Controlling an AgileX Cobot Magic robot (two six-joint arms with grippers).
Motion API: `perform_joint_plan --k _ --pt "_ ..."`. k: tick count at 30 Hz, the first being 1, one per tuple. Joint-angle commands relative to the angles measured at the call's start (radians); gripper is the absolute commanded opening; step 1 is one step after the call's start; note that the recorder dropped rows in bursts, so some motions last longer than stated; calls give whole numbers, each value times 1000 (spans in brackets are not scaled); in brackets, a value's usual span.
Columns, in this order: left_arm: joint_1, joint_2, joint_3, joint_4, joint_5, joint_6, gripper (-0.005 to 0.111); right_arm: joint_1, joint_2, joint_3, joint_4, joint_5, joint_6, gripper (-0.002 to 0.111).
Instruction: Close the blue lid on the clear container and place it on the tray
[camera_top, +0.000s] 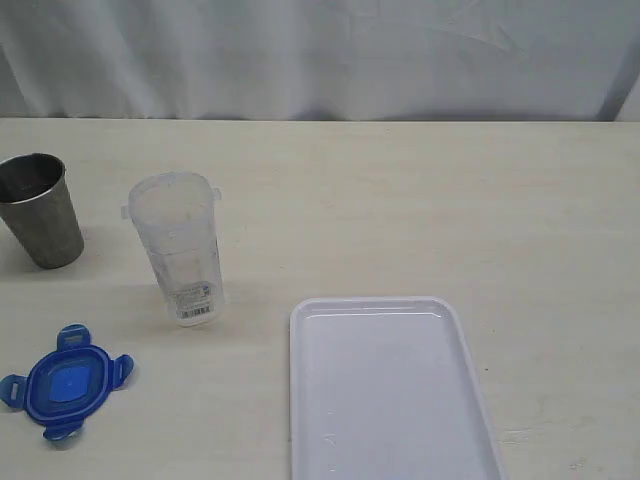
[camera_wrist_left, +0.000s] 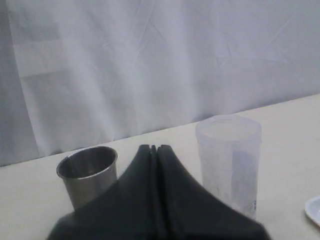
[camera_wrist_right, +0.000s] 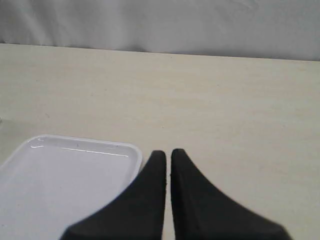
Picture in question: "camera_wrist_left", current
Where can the white rectangular tray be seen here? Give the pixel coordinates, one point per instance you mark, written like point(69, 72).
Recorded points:
point(312, 210)

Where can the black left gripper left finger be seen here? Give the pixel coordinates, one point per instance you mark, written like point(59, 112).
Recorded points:
point(128, 210)

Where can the stainless steel cup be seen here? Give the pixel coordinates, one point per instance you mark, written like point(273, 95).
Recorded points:
point(88, 173)

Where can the clear tall plastic container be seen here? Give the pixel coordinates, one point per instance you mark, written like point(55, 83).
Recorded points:
point(229, 149)

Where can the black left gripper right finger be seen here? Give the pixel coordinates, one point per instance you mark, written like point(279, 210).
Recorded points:
point(192, 213)

